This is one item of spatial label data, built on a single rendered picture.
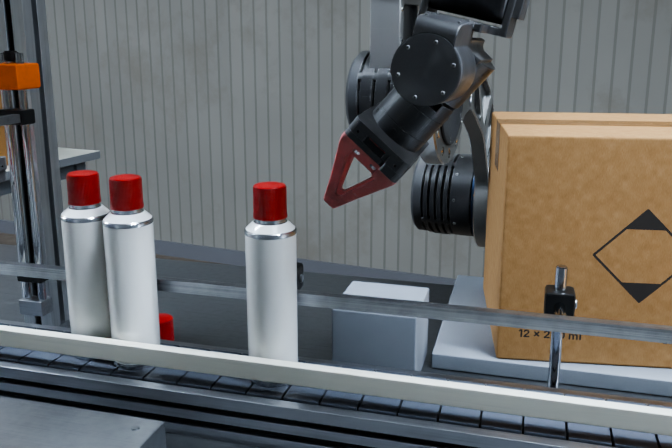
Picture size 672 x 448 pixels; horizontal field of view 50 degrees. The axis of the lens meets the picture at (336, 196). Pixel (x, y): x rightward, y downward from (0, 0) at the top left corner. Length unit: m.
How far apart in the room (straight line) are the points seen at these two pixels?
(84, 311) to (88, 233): 0.09
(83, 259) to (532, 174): 0.50
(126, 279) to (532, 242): 0.45
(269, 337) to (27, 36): 0.49
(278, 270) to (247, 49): 3.02
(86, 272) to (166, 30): 3.19
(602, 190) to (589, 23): 2.40
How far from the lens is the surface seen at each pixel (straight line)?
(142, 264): 0.77
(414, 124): 0.65
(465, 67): 0.58
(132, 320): 0.79
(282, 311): 0.72
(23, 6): 0.98
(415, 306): 0.74
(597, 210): 0.85
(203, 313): 1.08
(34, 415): 0.76
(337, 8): 3.47
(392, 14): 1.07
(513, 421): 0.71
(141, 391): 0.78
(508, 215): 0.84
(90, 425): 0.72
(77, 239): 0.80
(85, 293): 0.82
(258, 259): 0.70
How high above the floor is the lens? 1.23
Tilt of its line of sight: 13 degrees down
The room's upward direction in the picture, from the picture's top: straight up
